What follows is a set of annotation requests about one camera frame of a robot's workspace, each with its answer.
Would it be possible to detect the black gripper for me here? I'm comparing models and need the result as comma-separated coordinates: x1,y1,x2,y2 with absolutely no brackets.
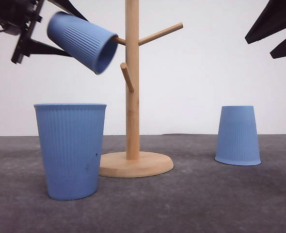
0,0,88,64

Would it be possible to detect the blue ribbed cup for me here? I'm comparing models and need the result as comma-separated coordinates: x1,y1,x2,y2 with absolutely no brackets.
215,106,261,166
47,12,119,75
34,104,107,200

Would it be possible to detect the wooden cup tree stand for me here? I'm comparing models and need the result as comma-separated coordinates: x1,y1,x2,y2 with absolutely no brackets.
100,0,184,178

